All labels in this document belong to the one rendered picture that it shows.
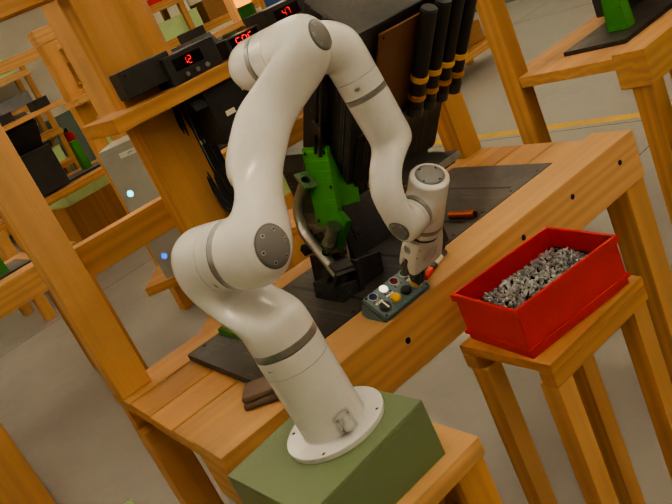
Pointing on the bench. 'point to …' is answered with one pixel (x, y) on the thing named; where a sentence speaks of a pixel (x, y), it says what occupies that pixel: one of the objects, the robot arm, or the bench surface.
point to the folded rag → (258, 394)
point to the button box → (391, 300)
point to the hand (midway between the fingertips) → (417, 275)
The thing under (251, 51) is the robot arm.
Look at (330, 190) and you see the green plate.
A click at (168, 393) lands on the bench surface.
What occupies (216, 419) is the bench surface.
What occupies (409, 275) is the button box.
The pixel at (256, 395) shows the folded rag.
